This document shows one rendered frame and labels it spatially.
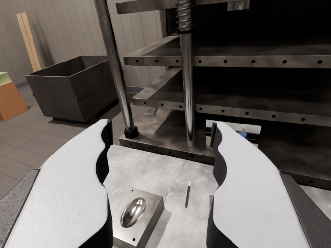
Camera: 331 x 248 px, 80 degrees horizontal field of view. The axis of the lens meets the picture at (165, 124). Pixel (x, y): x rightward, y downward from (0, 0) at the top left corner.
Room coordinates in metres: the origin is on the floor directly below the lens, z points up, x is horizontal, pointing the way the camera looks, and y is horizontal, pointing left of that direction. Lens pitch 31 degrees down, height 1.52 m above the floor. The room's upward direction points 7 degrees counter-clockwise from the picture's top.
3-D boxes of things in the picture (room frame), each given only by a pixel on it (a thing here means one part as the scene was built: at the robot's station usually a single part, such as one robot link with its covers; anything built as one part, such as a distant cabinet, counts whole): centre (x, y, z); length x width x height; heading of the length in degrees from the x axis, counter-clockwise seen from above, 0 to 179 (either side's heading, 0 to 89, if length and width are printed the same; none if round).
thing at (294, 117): (1.21, -0.47, 1.01); 1.10 x 0.74 x 0.05; 62
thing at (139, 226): (0.47, 0.16, 0.83); 0.20 x 0.15 x 0.07; 152
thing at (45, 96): (3.36, 1.32, 0.41); 1.24 x 0.98 x 0.82; 151
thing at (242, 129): (1.07, -0.46, 0.87); 0.50 x 0.27 x 0.17; 152
